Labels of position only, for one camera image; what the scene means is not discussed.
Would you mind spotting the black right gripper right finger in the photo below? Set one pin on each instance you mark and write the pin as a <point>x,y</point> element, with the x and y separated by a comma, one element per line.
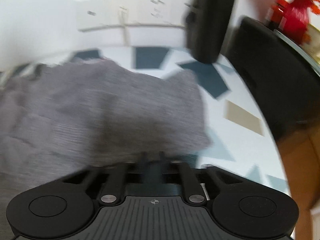
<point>240,206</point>

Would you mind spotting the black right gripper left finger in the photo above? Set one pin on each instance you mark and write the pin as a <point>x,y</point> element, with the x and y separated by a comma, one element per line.
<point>63,207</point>

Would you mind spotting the grey knit sweater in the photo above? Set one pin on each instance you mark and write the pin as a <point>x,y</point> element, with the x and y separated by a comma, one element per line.
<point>64,118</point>

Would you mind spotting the geometric patterned tablecloth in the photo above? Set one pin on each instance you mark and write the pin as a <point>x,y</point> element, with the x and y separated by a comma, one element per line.
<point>240,139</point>

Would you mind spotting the black bottle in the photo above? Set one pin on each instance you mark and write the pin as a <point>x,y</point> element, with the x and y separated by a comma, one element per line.
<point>206,25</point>

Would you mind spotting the red packaging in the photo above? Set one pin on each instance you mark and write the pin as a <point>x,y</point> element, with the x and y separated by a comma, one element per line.
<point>291,18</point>

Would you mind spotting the white wall socket panel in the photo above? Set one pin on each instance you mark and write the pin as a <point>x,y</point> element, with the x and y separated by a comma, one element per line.
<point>100,14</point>

